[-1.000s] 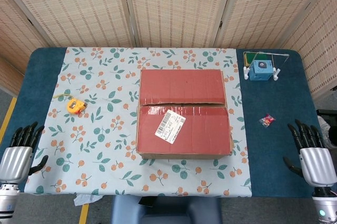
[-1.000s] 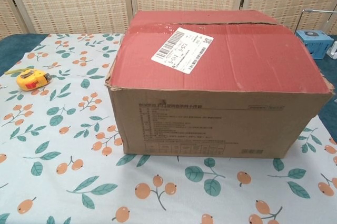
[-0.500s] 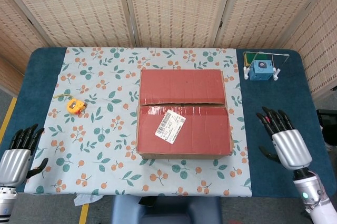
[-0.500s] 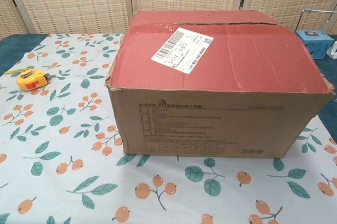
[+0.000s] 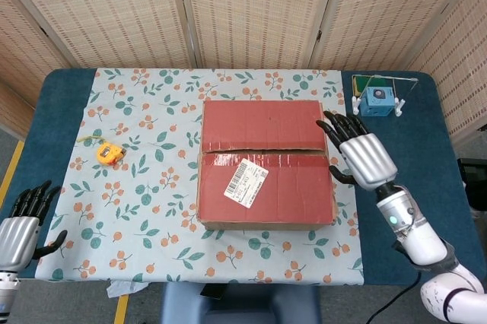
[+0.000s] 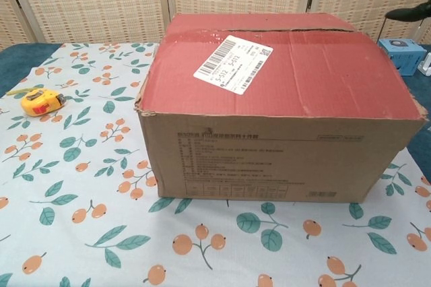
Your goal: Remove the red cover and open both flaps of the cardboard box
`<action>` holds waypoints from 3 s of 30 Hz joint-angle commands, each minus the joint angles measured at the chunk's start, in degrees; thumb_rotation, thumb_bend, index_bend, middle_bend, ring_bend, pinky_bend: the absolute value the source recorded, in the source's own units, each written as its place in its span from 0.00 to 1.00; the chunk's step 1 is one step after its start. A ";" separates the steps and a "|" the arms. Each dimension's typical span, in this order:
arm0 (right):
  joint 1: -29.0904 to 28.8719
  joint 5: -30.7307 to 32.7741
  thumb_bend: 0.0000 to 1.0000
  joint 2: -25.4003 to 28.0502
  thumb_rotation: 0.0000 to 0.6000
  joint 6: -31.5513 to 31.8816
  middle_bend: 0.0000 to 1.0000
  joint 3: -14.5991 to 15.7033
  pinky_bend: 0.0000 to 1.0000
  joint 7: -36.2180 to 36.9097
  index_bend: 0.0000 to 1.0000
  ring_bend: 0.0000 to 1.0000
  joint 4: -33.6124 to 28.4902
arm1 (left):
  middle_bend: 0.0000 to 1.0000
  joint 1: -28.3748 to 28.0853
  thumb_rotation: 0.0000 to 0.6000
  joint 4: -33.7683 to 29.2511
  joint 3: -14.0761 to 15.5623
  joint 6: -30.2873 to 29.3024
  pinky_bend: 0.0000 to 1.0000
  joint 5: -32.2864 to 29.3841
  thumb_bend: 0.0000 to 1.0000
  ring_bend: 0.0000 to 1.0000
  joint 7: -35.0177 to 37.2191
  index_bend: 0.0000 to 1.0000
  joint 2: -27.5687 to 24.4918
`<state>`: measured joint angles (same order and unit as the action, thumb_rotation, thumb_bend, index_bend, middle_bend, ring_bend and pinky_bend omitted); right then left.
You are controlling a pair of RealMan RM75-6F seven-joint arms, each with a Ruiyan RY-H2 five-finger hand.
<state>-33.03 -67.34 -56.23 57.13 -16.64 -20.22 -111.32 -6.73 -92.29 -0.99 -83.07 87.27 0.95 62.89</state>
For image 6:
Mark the yellow tape measure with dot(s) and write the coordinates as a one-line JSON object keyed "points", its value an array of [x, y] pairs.
{"points": [[42, 101]]}

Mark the red-lidded brown cardboard box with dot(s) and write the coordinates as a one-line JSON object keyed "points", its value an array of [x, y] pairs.
{"points": [[269, 105]]}

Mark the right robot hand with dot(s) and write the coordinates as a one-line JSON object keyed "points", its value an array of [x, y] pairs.
{"points": [[414, 13]]}

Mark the floral print tablecloth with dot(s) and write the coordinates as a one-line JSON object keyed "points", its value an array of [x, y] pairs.
{"points": [[74, 199]]}

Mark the blue cube device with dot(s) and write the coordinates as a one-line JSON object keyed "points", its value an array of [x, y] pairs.
{"points": [[400, 58]]}

